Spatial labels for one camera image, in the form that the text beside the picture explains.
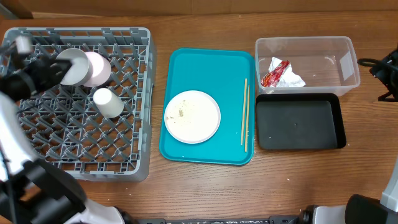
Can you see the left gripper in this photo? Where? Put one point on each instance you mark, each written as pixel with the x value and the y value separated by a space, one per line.
pixel 56 71

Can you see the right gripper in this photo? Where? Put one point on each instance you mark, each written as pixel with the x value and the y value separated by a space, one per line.
pixel 384 74

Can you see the grey metal saucer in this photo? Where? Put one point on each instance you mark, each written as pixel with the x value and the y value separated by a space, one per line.
pixel 81 69

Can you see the small pink bowl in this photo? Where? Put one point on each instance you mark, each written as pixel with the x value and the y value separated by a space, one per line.
pixel 101 70

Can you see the white paper cup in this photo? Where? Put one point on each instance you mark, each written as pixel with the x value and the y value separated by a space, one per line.
pixel 108 104

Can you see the white tissue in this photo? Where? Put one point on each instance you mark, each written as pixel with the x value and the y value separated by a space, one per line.
pixel 288 78

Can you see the red snack wrapper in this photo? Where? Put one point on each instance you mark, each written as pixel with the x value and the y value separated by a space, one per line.
pixel 273 77

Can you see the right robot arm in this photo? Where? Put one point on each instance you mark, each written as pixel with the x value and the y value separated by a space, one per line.
pixel 360 209

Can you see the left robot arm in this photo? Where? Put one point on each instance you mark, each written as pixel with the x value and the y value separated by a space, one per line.
pixel 32 190

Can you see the grey plastic dish rack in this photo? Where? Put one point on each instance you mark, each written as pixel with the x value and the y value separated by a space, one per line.
pixel 64 127

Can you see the clear plastic bin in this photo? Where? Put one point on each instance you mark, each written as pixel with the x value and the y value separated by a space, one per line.
pixel 327 64

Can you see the black plastic tray bin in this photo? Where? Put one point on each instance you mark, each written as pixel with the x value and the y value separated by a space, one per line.
pixel 299 121

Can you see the rice leftovers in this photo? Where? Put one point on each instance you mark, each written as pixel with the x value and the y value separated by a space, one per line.
pixel 179 109

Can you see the right wooden chopstick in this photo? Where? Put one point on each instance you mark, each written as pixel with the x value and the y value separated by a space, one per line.
pixel 246 120

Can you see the wooden chopstick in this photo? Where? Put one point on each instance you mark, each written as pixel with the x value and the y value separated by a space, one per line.
pixel 244 109
pixel 246 120

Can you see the left wooden chopstick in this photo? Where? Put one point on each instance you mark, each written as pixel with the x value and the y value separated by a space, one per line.
pixel 244 109

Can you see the large white plate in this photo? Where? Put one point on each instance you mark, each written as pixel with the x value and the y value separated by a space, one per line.
pixel 201 125

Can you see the teal serving tray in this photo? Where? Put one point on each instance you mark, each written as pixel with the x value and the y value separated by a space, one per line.
pixel 220 74

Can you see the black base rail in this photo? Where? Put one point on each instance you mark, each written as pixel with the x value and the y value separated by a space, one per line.
pixel 270 220

